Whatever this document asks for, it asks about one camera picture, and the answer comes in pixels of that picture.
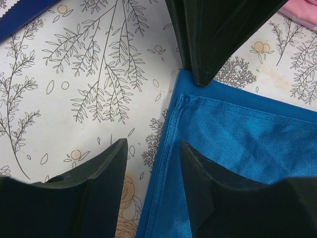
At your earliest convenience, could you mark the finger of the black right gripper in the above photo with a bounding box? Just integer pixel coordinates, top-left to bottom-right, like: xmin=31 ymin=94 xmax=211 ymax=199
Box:
xmin=165 ymin=0 xmax=192 ymax=69
xmin=184 ymin=0 xmax=286 ymax=86

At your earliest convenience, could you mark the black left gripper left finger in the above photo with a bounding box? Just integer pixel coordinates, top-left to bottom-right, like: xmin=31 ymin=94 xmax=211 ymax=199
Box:
xmin=0 ymin=138 xmax=128 ymax=238

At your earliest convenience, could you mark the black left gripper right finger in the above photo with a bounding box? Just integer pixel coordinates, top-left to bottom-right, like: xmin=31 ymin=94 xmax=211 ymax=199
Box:
xmin=180 ymin=141 xmax=317 ymax=238

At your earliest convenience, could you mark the blue satin napkin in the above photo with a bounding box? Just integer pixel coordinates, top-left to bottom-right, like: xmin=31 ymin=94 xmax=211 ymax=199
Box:
xmin=136 ymin=69 xmax=317 ymax=238

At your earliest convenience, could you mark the pink floral placemat cloth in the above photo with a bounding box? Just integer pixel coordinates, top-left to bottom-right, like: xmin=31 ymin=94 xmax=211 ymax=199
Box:
xmin=278 ymin=0 xmax=317 ymax=32

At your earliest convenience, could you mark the floral tablecloth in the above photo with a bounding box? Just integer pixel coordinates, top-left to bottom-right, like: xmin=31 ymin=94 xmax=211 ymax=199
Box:
xmin=0 ymin=0 xmax=317 ymax=238

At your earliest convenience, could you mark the purple knife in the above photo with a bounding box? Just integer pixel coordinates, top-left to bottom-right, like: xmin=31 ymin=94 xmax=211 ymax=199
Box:
xmin=0 ymin=0 xmax=60 ymax=42

